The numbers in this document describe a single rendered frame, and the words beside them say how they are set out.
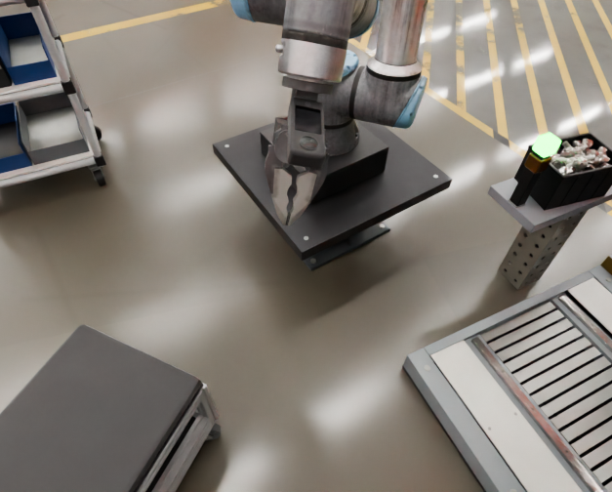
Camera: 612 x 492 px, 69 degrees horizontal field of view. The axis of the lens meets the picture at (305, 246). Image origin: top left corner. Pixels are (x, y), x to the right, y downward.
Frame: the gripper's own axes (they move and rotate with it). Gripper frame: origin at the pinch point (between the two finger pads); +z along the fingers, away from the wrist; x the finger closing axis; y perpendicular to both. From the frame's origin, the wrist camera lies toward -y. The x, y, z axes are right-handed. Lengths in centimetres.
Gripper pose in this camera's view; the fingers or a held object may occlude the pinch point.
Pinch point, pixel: (288, 219)
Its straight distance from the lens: 68.0
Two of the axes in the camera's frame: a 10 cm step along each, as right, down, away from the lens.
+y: -1.0, -4.0, 9.1
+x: -9.8, -1.1, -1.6
